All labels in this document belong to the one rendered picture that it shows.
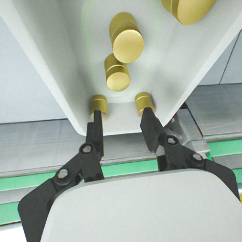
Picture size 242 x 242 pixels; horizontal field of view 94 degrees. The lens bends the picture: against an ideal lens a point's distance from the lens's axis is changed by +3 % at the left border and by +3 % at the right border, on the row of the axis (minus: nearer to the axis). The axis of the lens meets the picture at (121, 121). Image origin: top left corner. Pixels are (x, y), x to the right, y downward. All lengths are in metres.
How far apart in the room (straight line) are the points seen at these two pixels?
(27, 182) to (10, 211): 0.05
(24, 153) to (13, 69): 0.18
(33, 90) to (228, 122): 0.38
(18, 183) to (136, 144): 0.27
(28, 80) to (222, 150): 0.37
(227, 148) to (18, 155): 0.43
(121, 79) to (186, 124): 0.14
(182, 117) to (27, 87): 0.30
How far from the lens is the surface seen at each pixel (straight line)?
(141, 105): 0.23
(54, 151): 0.32
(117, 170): 0.29
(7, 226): 0.55
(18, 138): 0.38
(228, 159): 0.28
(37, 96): 0.30
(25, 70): 0.26
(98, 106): 0.22
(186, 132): 0.23
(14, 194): 0.36
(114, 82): 0.16
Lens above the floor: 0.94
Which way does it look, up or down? 31 degrees down
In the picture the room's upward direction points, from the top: 172 degrees clockwise
